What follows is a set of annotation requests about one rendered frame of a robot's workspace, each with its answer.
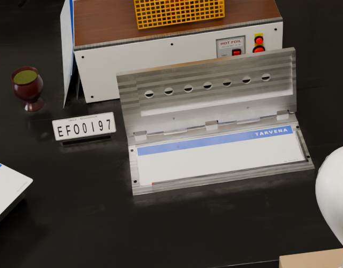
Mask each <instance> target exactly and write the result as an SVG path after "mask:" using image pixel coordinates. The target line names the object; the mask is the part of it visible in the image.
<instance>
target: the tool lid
mask: <svg viewBox="0 0 343 268"><path fill-rule="evenodd" d="M265 73H268V74H269V75H270V77H269V78H268V79H267V80H263V79H262V75H263V74H265ZM245 76H249V77H250V81H249V82H247V83H244V82H243V81H242V79H243V78H244V77H245ZM116 79H117V83H118V89H119V95H120V101H121V107H122V113H123V119H124V125H125V129H126V135H127V136H133V133H134V132H138V131H145V130H146V131H147V133H153V132H160V131H164V135H169V134H173V133H180V132H187V128H189V127H196V126H200V125H205V122H207V121H214V120H218V123H222V122H229V121H237V124H242V123H249V122H256V121H260V117H262V116H269V115H276V114H277V111H283V110H289V112H290V113H291V112H296V111H297V101H296V50H295V48H294V47H290V48H283V49H276V50H271V51H264V52H257V53H249V54H242V55H235V56H228V57H221V58H213V59H209V60H201V61H194V62H187V63H180V64H172V65H165V66H158V67H153V68H146V69H139V70H132V71H124V72H117V73H116ZM225 79H230V80H231V84H229V85H228V86H225V85H224V84H223V81H224V80H225ZM206 82H210V83H211V84H212V85H211V87H210V88H204V83H206ZM186 85H191V86H192V87H193V88H192V90H190V91H185V90H184V87H185V86H186ZM166 88H172V89H173V92H172V93H171V94H166V93H165V92H164V91H165V89H166ZM148 90H151V91H152V92H153V95H152V96H151V97H147V96H146V95H145V92H146V91H148Z"/></svg>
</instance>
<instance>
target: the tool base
mask: <svg viewBox="0 0 343 268"><path fill-rule="evenodd" d="M286 125H290V126H292V129H293V132H294V135H295V131H298V133H299V136H300V138H301V141H302V144H303V146H304V150H305V152H306V155H307V156H310V155H309V152H308V149H307V146H306V144H305V140H304V138H303V135H302V132H301V130H300V127H299V128H296V126H299V124H298V120H297V119H296V116H295V112H291V113H290V112H288V111H287V110H283V111H277V114H276V115H269V116H262V117H260V121H256V122H249V123H242V124H237V121H229V122H222V123H218V122H217V120H214V121H207V122H205V125H200V126H196V127H189V128H187V132H180V133H173V134H169V135H164V131H160V132H153V133H147V132H146V131H138V132H135V134H134V135H133V136H127V137H128V149H129V160H130V170H131V181H132V192H133V198H134V201H138V200H145V199H152V198H160V197H166V196H174V195H181V194H188V193H192V192H199V191H206V190H213V189H220V188H227V187H234V186H242V185H249V184H253V183H260V182H267V181H274V180H281V179H289V178H295V177H303V176H307V175H314V173H315V167H314V164H313V162H312V160H311V157H310V158H308V161H309V164H305V165H299V166H291V167H284V168H280V169H273V170H266V171H258V172H252V173H244V174H238V175H230V176H226V177H219V178H211V179H205V180H197V181H191V182H183V183H176V184H172V185H165V186H158V187H152V185H147V186H141V185H140V177H139V167H138V158H137V148H138V147H144V146H151V145H158V144H165V143H172V142H177V141H184V140H191V139H198V138H205V137H213V136H219V135H227V134H231V133H239V132H245V131H253V130H260V129H267V128H274V127H281V126H286ZM295 137H296V135H295ZM296 140H297V138H296ZM297 144H298V141H297ZM298 146H299V144H298ZM131 149H133V152H131V151H130V150H131ZM299 149H300V147H299ZM300 152H301V150H300ZM301 155H302V152H301ZM302 157H303V155H302ZM303 160H304V158H303ZM135 180H136V181H137V182H136V183H134V182H133V181H135Z"/></svg>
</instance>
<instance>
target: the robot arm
mask: <svg viewBox="0 0 343 268"><path fill-rule="evenodd" d="M315 193H316V199H317V203H318V206H319V208H320V211H321V213H322V215H323V217H324V219H325V220H326V222H327V224H328V225H329V227H330V228H331V230H332V232H333V233H334V234H335V236H336V237H337V238H338V240H339V241H340V242H341V244H342V245H343V147H340V148H338V149H337V150H335V151H334V152H332V153H331V154H330V155H329V156H327V157H326V158H325V161H324V162H323V164H322V165H321V167H320V168H319V172H318V175H317V178H316V185H315ZM339 268H343V262H342V266H341V267H339Z"/></svg>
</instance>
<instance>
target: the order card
mask: <svg viewBox="0 0 343 268"><path fill-rule="evenodd" d="M52 123H53V128H54V133H55V138H56V140H63V139H71V138H78V137H85V136H92V135H99V134H104V133H111V132H116V128H115V122H114V115H113V112H109V113H102V114H95V115H88V116H81V117H76V118H69V119H62V120H55V121H52Z"/></svg>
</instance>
